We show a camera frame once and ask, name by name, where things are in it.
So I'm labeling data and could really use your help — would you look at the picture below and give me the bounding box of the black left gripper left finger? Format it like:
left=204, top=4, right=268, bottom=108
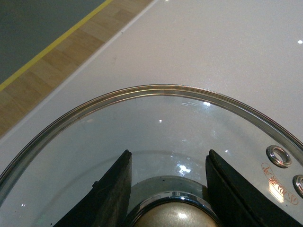
left=55, top=150, right=132, bottom=227

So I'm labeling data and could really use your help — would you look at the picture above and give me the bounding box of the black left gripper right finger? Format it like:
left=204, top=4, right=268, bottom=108
left=205, top=150, right=301, bottom=227

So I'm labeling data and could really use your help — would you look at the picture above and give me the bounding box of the glass pot lid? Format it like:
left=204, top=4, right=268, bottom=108
left=0, top=85, right=303, bottom=227

